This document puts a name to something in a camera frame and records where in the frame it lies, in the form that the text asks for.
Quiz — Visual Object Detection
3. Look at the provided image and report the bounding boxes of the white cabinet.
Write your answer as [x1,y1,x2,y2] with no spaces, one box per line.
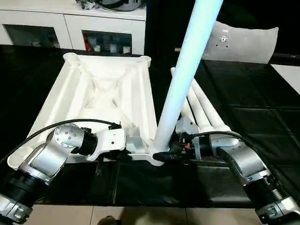
[0,9,147,57]

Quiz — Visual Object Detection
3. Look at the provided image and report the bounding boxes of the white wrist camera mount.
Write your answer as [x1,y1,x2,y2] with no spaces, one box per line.
[85,127,127,162]
[175,117,202,162]

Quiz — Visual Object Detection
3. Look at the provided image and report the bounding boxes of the brown round object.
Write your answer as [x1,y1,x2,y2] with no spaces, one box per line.
[97,215,121,225]

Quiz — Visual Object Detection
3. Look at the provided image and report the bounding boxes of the red bottle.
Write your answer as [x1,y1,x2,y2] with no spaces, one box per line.
[83,34,91,51]

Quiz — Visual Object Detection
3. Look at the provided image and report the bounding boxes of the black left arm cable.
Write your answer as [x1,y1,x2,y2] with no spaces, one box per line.
[0,119,121,165]

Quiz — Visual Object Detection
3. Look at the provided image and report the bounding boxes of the white plastic table leg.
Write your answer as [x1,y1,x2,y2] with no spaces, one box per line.
[188,88,222,138]
[192,82,239,144]
[150,0,223,157]
[170,67,200,128]

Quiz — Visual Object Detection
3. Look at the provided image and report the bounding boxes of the black bar pink mark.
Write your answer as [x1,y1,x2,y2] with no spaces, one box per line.
[273,52,300,65]

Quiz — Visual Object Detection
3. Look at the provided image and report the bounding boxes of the grey helmet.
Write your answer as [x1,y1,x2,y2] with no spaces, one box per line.
[100,0,141,11]

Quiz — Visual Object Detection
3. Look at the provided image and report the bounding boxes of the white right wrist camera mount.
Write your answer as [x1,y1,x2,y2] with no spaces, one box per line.
[175,117,202,162]

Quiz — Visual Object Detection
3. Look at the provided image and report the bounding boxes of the black mat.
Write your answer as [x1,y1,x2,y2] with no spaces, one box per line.
[0,43,300,208]

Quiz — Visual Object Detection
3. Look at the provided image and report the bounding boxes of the white flat board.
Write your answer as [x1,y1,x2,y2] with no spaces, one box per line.
[270,63,300,91]

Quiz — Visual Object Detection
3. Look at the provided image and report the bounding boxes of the black crumpled bag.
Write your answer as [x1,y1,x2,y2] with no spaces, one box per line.
[78,0,104,10]

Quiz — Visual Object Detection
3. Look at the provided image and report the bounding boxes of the grey pillow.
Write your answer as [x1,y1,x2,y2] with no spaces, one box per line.
[202,20,279,64]

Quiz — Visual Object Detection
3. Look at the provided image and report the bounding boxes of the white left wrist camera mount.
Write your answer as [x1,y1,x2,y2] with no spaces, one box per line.
[85,127,127,162]

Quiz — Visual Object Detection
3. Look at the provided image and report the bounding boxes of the white plastic table top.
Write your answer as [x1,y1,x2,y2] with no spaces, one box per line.
[7,52,170,171]

